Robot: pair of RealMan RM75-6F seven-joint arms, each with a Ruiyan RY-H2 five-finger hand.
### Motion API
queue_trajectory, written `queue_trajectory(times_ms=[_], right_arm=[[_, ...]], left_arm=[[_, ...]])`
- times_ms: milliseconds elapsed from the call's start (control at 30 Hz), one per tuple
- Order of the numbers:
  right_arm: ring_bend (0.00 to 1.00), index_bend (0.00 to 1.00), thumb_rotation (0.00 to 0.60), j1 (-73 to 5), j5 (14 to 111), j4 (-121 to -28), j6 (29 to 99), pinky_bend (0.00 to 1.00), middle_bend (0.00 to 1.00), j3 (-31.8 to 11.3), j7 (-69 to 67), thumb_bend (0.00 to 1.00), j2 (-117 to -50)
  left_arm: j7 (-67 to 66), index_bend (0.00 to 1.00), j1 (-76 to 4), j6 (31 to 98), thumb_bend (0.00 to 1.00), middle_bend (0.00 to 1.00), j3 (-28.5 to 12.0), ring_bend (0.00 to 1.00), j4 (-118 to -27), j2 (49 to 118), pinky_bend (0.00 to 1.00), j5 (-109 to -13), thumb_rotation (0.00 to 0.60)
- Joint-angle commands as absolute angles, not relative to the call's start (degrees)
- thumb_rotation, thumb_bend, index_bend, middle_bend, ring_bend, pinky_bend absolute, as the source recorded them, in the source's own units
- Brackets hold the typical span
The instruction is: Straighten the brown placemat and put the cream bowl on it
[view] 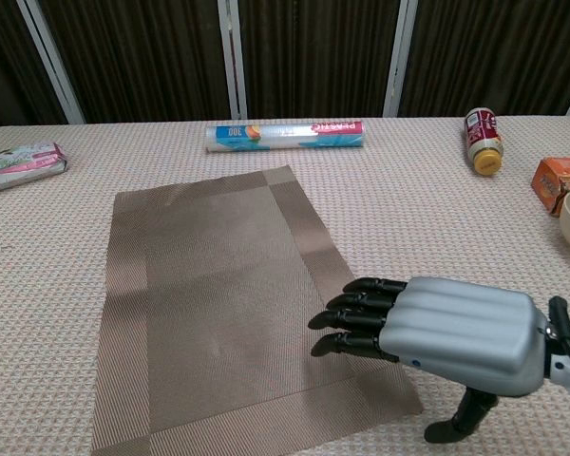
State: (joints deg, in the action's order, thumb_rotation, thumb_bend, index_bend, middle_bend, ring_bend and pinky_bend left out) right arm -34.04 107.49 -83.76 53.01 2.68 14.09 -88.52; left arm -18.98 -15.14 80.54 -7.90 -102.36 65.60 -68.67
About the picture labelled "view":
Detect white double frame post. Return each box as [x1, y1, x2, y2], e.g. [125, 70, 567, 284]
[217, 0, 249, 121]

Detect beige checked tablecloth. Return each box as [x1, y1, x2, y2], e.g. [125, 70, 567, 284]
[0, 115, 570, 456]

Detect brown woven placemat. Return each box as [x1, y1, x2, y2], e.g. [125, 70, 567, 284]
[90, 164, 425, 456]

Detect plastic wrap roll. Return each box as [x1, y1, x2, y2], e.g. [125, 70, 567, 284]
[205, 119, 365, 154]

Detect pink tissue pack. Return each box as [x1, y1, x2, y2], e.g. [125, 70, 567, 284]
[0, 141, 69, 197]

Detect yellow capped bottle red label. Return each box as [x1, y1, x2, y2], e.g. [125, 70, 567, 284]
[464, 106, 504, 179]

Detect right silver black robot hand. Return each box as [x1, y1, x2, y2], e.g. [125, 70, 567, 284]
[307, 276, 552, 445]

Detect orange cardboard box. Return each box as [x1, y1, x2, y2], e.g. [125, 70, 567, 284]
[530, 157, 570, 219]

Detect dark brown curtain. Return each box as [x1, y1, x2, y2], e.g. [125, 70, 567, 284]
[0, 0, 570, 132]

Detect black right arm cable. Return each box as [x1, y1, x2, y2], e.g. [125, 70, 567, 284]
[548, 295, 570, 379]

